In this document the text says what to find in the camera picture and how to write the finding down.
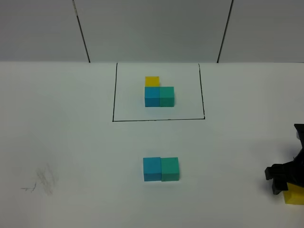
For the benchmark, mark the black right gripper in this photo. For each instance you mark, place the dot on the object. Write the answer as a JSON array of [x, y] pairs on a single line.
[[290, 172]]

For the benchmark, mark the yellow cube block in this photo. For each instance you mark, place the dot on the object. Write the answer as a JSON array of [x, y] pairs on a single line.
[[294, 195]]

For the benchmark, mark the green cube block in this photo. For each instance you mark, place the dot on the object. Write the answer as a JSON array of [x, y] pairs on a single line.
[[170, 169]]

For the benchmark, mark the blue cube block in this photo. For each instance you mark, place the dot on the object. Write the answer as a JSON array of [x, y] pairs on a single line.
[[152, 169]]

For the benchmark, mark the green template cube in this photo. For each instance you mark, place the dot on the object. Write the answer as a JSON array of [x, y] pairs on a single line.
[[167, 97]]

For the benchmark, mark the blue template cube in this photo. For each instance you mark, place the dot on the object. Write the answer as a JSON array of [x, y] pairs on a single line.
[[152, 96]]

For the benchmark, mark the yellow template cube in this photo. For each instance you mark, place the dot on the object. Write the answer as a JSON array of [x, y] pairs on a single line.
[[152, 81]]

